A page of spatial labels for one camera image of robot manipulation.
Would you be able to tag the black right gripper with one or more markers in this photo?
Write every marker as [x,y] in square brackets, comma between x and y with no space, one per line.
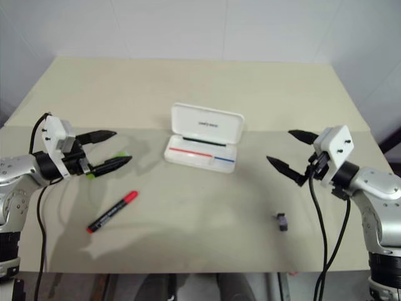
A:
[318,166]

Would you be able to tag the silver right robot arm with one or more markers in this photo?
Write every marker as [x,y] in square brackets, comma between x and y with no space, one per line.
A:
[374,185]

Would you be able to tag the red marker pen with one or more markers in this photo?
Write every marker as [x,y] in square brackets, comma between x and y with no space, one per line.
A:
[109,214]

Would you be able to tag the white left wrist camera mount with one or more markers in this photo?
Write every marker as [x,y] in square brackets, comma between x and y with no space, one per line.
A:
[53,129]

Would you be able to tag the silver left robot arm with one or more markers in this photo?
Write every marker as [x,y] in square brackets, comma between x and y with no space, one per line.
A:
[18,175]

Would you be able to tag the white pen case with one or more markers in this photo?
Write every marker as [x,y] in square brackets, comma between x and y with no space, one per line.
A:
[203,125]

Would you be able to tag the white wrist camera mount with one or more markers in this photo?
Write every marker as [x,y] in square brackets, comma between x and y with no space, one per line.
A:
[340,141]
[53,129]

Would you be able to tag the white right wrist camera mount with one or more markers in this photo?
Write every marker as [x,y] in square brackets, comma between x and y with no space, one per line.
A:
[340,141]

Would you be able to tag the green highlighter pen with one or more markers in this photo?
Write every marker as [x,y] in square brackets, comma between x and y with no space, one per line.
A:
[122,153]

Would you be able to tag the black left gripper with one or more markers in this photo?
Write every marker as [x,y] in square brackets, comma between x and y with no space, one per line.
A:
[73,163]

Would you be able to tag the metal table frame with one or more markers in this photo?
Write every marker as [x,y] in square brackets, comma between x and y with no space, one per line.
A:
[277,287]

